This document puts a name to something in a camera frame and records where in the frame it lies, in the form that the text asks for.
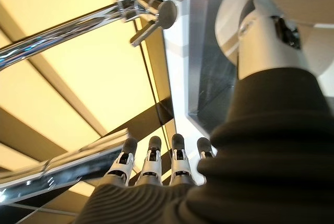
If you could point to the stainless steel sink basin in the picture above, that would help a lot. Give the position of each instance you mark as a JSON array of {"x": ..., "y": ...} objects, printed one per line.
[{"x": 208, "y": 64}]

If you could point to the chrome pull-down kitchen faucet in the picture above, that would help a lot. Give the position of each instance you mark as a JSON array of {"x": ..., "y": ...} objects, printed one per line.
[{"x": 78, "y": 23}]

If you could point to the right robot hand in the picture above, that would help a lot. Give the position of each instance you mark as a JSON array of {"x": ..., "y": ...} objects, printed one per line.
[{"x": 261, "y": 156}]

